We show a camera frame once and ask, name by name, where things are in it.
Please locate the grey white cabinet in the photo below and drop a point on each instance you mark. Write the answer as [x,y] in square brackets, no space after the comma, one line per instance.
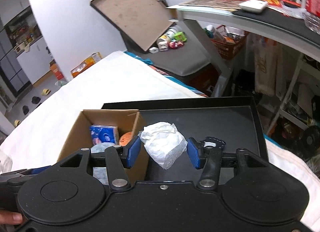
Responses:
[17,54]

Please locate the black desk mat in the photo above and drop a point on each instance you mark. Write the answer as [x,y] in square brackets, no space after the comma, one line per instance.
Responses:
[275,21]

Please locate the red plastic basket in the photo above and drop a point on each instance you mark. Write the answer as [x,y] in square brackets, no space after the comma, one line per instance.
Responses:
[230,44]

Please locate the black round fan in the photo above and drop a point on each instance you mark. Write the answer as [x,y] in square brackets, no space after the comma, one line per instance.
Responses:
[312,139]

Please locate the blue-grey fluffy plush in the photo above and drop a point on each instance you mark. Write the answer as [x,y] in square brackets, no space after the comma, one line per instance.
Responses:
[100,148]

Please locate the red carton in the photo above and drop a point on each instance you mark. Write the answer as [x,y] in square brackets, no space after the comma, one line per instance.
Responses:
[55,73]

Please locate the green toy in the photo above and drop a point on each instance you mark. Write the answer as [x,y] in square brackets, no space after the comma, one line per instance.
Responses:
[180,36]

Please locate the white remote control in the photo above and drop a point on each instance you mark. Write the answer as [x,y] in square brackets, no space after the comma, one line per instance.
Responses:
[252,6]

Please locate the black slipper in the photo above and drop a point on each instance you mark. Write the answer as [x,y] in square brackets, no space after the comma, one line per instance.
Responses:
[35,99]
[26,109]

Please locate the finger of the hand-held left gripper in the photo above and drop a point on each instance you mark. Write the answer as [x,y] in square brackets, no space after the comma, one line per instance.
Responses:
[22,174]

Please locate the person's left hand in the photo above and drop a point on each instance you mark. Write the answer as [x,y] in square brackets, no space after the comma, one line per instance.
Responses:
[12,218]

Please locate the white blanket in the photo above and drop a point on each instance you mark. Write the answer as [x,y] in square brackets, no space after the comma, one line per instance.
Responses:
[75,92]

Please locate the white tote bag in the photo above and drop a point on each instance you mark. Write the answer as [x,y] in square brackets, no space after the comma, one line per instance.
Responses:
[265,64]

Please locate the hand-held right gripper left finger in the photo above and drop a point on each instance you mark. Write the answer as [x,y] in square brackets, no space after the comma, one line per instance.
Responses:
[132,152]

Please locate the pink toy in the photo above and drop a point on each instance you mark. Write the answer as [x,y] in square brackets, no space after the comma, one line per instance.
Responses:
[176,44]

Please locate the white charger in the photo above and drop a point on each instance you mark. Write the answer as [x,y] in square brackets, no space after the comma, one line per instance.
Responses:
[153,50]

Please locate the grey desk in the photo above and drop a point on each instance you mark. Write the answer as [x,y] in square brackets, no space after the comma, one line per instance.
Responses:
[200,13]

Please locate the teal bedsheet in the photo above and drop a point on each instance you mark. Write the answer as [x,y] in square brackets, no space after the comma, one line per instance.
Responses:
[145,60]

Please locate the blue tissue packet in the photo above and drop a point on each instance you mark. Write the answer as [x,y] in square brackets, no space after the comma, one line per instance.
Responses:
[105,134]

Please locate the yellow slipper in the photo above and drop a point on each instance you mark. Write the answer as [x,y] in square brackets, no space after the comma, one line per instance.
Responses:
[46,92]

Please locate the white paper wad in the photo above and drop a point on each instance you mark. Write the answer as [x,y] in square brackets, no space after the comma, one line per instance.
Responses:
[162,144]

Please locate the white metal rack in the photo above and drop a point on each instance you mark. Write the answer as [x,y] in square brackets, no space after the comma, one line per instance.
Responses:
[287,92]

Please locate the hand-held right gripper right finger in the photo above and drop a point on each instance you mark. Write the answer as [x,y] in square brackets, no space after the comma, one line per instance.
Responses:
[195,154]

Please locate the burger plush toy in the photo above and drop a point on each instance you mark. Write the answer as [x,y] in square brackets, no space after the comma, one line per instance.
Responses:
[125,138]

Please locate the orange tissue box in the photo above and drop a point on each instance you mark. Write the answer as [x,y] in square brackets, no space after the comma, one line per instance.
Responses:
[86,65]

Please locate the brown cardboard box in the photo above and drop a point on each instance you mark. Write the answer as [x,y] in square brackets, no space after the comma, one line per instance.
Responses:
[72,137]

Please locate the black tray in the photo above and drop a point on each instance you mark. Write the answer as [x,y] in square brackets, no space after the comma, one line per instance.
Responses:
[225,122]

